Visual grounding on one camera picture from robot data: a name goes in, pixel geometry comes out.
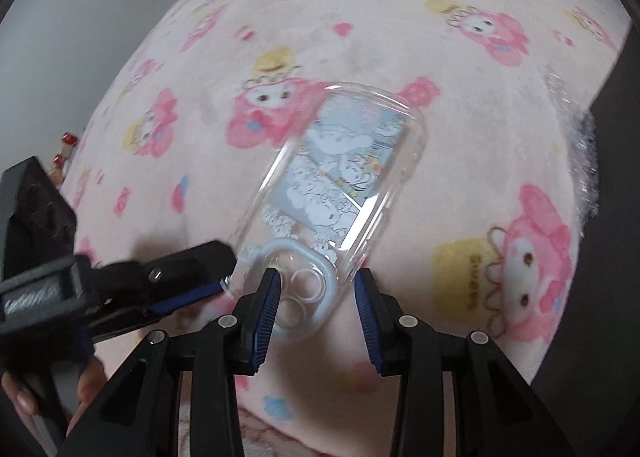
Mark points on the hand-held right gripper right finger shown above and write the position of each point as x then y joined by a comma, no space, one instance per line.
367,322

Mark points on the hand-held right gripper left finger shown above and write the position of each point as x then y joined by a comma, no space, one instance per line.
265,319

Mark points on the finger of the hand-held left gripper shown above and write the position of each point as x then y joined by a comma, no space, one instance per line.
190,264
185,299

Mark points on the red white small toy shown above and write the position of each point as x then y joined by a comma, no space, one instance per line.
64,152

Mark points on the person's left hand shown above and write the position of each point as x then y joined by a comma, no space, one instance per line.
92,387

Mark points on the clear bubble wrap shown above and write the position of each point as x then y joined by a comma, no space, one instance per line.
582,162

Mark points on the clear cartoon phone case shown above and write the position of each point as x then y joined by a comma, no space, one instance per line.
340,162

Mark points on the pink printed blanket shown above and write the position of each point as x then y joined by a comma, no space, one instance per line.
400,37

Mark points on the black cardboard box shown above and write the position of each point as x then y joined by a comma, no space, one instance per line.
600,262

